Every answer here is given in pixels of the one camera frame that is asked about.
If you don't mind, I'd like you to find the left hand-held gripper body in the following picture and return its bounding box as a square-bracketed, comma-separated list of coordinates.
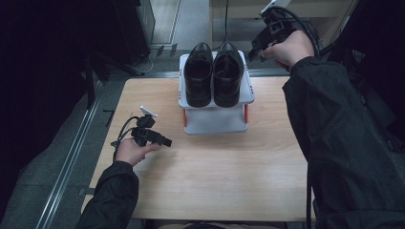
[130, 105, 160, 148]

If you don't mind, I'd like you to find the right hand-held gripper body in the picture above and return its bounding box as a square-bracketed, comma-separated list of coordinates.
[252, 0, 300, 50]

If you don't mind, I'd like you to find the black leather shoe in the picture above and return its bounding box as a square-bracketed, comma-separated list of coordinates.
[212, 41, 245, 109]
[182, 41, 214, 109]

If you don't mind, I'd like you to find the white two-tier shoe rack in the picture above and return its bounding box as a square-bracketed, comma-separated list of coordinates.
[178, 50, 255, 135]

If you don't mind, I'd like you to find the person's left hand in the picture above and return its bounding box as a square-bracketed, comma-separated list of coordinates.
[115, 137, 160, 167]

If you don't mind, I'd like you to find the person's right hand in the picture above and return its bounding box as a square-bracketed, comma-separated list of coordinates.
[262, 30, 316, 72]

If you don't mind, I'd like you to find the light wooden cabinet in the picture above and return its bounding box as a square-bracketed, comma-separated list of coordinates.
[208, 0, 361, 50]

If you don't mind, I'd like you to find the black tripod stand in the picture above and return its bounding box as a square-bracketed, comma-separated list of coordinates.
[319, 30, 362, 84]

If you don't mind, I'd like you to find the black stand leg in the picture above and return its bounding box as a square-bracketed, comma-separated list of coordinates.
[83, 53, 97, 111]

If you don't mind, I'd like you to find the grey tape piece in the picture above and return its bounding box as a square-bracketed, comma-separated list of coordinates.
[77, 187, 96, 198]

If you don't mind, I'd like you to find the dark computer tower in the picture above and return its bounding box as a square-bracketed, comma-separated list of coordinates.
[111, 0, 157, 66]

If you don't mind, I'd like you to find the black curtain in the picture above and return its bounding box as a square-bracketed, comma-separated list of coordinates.
[0, 0, 96, 220]

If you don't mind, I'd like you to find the left hand-held gripper cable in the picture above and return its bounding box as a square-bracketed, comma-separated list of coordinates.
[110, 115, 141, 162]

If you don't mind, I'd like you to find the hand-held gripper cable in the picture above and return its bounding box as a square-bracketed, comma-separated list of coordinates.
[270, 5, 321, 59]
[110, 115, 141, 162]

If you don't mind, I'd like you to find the right hand-held gripper cable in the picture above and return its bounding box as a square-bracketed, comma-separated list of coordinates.
[270, 5, 321, 59]

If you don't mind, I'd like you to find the black hanging cable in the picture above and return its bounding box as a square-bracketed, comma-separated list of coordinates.
[211, 0, 230, 52]

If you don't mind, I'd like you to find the white floor cable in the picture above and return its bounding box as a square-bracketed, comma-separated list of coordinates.
[131, 50, 155, 75]

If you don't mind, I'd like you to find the metal floor rail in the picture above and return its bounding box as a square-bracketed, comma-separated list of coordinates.
[35, 79, 105, 229]

